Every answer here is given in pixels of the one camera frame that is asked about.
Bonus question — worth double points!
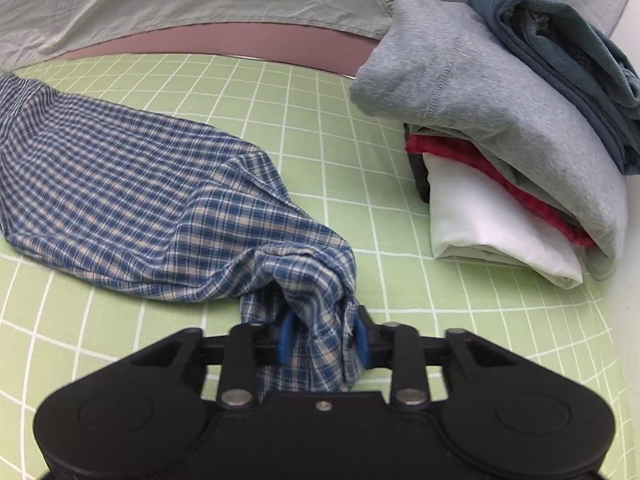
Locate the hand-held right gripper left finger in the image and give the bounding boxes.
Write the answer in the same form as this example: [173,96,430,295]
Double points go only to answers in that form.
[127,312,297,411]

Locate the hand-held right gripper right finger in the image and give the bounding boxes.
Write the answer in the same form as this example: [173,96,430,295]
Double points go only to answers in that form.
[350,305,507,411]

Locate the blue plaid shirt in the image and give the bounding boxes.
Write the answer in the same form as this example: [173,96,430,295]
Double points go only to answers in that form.
[0,72,366,394]

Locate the white folded garment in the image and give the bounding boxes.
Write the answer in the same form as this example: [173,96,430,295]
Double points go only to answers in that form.
[425,152,585,290]

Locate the green checked mat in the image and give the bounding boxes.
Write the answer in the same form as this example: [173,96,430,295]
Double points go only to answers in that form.
[0,52,627,480]

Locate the black folded garment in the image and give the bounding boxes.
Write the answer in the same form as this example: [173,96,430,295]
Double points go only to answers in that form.
[407,152,432,205]

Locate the red folded garment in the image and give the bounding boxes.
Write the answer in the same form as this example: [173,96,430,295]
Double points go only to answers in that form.
[405,134,599,249]

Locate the grey folded sweatshirt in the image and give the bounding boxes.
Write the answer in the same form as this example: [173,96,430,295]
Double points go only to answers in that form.
[349,0,629,281]

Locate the pink board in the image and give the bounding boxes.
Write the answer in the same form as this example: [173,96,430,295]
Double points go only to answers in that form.
[55,22,386,81]

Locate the blue folded garment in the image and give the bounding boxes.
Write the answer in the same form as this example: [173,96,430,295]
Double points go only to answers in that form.
[468,0,640,177]

